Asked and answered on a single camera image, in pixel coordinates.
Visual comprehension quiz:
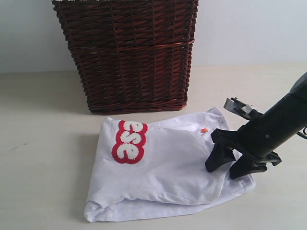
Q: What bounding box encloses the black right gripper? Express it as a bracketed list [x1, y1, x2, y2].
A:
[204, 96, 283, 180]

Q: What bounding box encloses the white t-shirt red lettering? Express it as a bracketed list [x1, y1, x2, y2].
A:
[84, 108, 256, 222]

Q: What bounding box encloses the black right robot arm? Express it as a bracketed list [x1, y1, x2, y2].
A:
[205, 74, 307, 179]

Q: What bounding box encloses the dark red wicker basket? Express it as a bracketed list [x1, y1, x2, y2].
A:
[52, 0, 199, 114]

